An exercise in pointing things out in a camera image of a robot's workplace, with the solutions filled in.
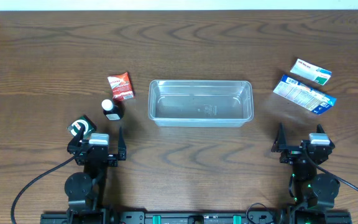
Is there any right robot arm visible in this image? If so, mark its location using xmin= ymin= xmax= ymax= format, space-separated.
xmin=271 ymin=124 xmax=340 ymax=223

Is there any blue KoolFever box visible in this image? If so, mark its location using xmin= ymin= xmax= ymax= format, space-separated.
xmin=273 ymin=75 xmax=337 ymax=115

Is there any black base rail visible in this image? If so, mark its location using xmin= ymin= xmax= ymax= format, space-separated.
xmin=40 ymin=210 xmax=353 ymax=224

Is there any red Panadol sachet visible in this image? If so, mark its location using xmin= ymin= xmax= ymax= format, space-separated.
xmin=108 ymin=72 xmax=135 ymax=101

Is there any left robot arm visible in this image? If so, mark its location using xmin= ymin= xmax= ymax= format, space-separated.
xmin=65 ymin=125 xmax=127 ymax=223

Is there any white green medicine box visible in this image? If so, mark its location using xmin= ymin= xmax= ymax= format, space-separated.
xmin=290 ymin=58 xmax=332 ymax=85

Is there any clear plastic container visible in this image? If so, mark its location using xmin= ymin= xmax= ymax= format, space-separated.
xmin=148 ymin=80 xmax=254 ymax=128

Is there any green square box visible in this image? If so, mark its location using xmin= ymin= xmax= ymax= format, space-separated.
xmin=67 ymin=115 xmax=97 ymax=139

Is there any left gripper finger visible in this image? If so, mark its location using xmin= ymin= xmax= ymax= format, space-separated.
xmin=68 ymin=124 xmax=85 ymax=148
xmin=118 ymin=127 xmax=127 ymax=155

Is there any dark brown medicine bottle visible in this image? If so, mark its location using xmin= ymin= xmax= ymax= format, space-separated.
xmin=101 ymin=99 xmax=123 ymax=121

